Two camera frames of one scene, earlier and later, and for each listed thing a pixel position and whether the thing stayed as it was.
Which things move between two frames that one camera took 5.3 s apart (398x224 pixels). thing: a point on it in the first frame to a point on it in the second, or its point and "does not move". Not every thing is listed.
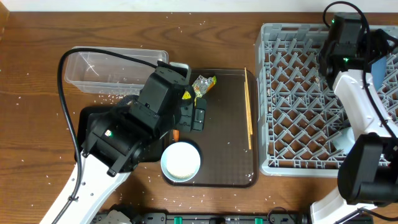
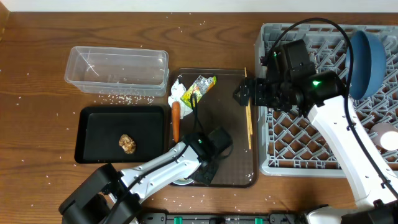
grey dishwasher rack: (298, 117) does not move
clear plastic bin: (96, 72) does not move
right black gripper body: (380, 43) to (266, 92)
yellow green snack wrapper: (200, 86) does not move
